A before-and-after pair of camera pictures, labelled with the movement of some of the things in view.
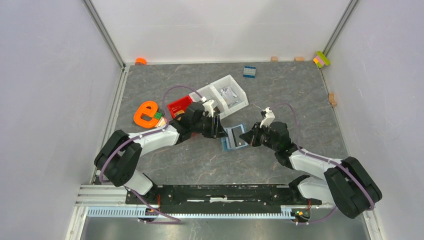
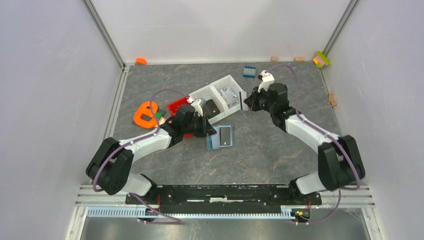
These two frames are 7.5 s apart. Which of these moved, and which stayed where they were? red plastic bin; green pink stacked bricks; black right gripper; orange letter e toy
Moved: black right gripper
Stayed: green pink stacked bricks; red plastic bin; orange letter e toy
